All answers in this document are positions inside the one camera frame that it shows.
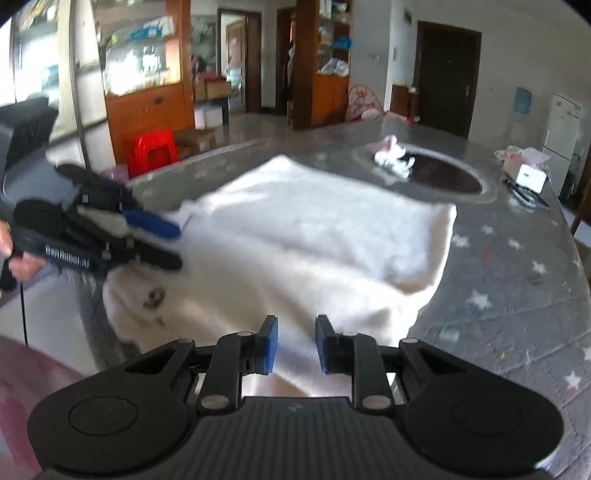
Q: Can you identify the black flat case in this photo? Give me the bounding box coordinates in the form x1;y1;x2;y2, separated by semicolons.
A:
503;178;550;208

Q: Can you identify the white water dispenser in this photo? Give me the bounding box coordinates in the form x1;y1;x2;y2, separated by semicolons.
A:
503;113;528;149

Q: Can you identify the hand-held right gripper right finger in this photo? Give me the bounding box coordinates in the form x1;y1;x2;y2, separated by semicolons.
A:
315;315;462;411

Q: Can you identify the small wooden cabinet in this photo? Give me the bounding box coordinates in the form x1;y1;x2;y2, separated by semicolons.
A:
390;84;420;123

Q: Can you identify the cardboard box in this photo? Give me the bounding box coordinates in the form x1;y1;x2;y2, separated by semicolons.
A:
173;127;218;160

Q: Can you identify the wooden door frame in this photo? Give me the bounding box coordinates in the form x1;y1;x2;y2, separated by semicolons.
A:
217;8;264;114

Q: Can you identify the white sock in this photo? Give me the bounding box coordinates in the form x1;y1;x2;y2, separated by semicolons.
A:
374;148;415;180

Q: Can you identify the black sofa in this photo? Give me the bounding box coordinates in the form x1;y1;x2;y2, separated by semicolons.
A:
0;96;60;153

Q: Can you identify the wooden glass display cabinet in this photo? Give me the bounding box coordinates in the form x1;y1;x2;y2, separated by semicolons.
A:
95;0;195;178

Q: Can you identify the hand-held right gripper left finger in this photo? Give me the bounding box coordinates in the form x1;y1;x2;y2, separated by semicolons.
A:
124;315;279;414

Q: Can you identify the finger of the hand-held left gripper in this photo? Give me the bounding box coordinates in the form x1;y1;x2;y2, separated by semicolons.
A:
55;164;182;241
104;235;184;274

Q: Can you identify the person's maroon clothing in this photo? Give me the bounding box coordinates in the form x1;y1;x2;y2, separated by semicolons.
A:
0;336;100;480

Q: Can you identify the dark wooden door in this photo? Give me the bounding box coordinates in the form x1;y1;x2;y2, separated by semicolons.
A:
416;21;482;139

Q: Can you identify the white pink tissue box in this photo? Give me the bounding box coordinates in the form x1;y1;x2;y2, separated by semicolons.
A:
502;148;551;192

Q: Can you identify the person's left hand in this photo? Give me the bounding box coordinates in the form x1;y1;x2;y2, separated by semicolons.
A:
0;220;47;282

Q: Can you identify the red plastic stool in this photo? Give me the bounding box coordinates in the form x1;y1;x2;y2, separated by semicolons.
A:
127;129;181;178

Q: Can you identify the orange wooden shelf cabinet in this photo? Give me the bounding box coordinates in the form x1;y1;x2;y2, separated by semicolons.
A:
293;0;352;130

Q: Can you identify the black cable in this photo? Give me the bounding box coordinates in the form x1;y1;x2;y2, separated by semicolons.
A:
17;277;29;347

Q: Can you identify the white refrigerator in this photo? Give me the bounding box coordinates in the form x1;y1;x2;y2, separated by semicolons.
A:
542;92;583;199

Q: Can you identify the cream white garment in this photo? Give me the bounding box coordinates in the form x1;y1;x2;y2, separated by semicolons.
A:
102;154;458;398

